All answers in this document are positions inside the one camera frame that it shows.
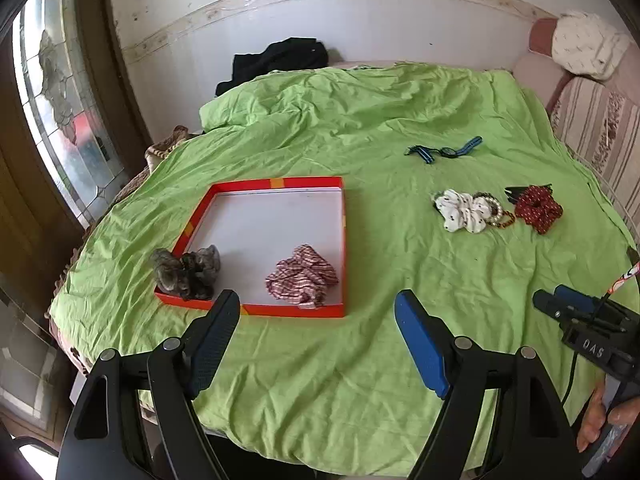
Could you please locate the striped floral mattress cover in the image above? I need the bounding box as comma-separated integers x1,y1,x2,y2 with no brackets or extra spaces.
550,77,640,240

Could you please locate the brown woven blanket edge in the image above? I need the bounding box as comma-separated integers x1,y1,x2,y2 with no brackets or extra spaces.
144,125,198,174

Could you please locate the pink cushion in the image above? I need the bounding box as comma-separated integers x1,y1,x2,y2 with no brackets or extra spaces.
512,18,574,114

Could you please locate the stained glass window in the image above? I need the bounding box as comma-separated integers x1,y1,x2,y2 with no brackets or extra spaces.
12,0,128,229

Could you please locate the grey sheer scrunchie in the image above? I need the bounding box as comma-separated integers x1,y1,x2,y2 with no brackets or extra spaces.
150,245,221,300

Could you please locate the red white checkered scrunchie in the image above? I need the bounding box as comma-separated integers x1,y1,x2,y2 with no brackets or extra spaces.
265,244,340,309

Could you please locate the black garment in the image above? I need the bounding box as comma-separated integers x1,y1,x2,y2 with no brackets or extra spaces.
215,37,329,96

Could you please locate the right hand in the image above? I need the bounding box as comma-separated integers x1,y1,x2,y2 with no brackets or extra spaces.
576,379,640,453

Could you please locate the red shallow box tray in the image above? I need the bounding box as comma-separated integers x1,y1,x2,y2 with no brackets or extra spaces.
172,177,346,318

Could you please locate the blue striped strap wristwatch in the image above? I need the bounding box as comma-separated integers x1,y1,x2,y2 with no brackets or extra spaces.
405,136,483,165

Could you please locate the white pearl bracelet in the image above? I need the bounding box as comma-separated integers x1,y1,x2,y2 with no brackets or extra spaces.
482,195,505,227

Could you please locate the white patterned pillow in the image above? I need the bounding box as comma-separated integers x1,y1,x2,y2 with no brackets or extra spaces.
551,11,631,81

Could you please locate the red polka dot scrunchie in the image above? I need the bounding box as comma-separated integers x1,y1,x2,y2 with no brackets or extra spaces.
514,185,563,235

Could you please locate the green bed sheet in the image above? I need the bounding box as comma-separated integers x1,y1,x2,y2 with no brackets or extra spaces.
50,64,632,477

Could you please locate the black hair claw clip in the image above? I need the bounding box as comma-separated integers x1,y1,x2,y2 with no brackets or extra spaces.
504,184,552,207

